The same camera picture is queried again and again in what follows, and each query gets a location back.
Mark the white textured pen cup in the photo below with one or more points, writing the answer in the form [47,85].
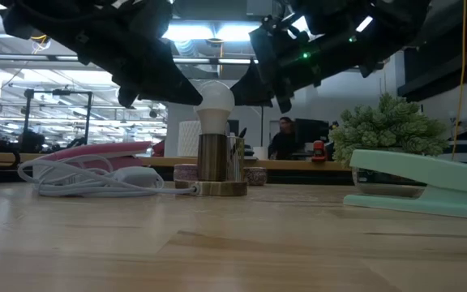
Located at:
[187,138]

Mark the mint green stapler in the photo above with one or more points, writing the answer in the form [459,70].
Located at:
[440,182]

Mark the black pen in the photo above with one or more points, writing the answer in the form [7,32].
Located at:
[242,133]

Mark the green succulent in pot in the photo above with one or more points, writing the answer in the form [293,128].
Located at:
[387,125]

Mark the light wooden desk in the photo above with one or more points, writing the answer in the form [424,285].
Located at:
[290,164]

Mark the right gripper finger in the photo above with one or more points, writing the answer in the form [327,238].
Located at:
[254,89]

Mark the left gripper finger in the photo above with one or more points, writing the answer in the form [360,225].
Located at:
[168,85]

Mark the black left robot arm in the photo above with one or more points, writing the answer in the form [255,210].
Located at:
[55,16]

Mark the black monitor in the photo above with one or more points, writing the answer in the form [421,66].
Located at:
[312,130]

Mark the pink stapler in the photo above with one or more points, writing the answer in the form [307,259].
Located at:
[95,151]

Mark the person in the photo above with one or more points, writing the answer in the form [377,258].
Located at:
[284,142]

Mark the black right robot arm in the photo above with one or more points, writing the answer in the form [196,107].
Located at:
[379,24]

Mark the patterned purple tape roll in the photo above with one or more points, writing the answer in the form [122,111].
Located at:
[255,176]
[185,172]

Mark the black rig frame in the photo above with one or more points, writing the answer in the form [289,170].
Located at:
[89,117]

